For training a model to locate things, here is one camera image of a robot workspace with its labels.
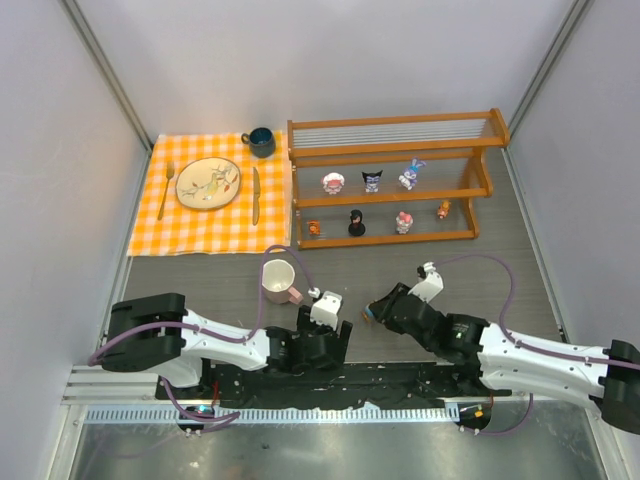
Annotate pink My Melody figurine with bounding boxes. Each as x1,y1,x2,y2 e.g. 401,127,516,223
396,211,413,235

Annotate dark blue mug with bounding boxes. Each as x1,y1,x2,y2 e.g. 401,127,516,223
241,127,276,159

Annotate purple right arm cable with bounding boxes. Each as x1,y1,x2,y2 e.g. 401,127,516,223
429,253,640,436

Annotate black purple Kuromi figurine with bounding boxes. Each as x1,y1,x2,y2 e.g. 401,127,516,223
361,170,383,193

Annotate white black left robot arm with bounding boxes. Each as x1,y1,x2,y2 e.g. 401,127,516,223
89,291,353,388

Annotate orange tiger figurine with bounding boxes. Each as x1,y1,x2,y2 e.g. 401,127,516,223
307,220,321,236

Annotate gold knife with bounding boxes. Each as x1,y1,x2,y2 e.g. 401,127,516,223
252,167,261,226

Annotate orange wooden shelf rack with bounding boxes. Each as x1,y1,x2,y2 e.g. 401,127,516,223
287,108,511,249

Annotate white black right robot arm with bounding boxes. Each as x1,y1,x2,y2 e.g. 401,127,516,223
364,283,639,434

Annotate gold fork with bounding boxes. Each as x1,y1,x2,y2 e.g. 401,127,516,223
157,162,175,221

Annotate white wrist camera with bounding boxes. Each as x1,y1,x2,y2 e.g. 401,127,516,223
409,262,444,303
308,287,343,330

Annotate Winnie the Pooh figurine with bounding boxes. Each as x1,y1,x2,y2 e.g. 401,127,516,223
437,200,451,220

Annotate orange checkered cloth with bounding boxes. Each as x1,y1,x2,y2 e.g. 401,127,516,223
127,130,292,257

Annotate pink mug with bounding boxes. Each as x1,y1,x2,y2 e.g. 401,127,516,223
261,259,303,305

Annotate decorated ceramic plate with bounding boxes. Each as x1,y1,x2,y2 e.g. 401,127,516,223
175,157,242,211

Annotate purple bunny figurine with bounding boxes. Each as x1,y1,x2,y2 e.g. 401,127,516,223
398,158,426,191

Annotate yellow minion figurine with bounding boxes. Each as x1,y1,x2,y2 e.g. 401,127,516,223
362,307,375,323

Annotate pink white round figurine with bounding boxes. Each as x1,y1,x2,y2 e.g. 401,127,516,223
321,172,345,195

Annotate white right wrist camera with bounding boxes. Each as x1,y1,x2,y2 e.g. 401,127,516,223
409,262,444,303

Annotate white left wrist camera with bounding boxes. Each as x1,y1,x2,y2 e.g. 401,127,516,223
308,287,343,330

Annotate black haired girl figurine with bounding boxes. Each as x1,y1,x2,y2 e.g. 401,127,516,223
348,209,366,237

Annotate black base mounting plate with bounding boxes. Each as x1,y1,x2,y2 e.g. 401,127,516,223
172,362,512,410

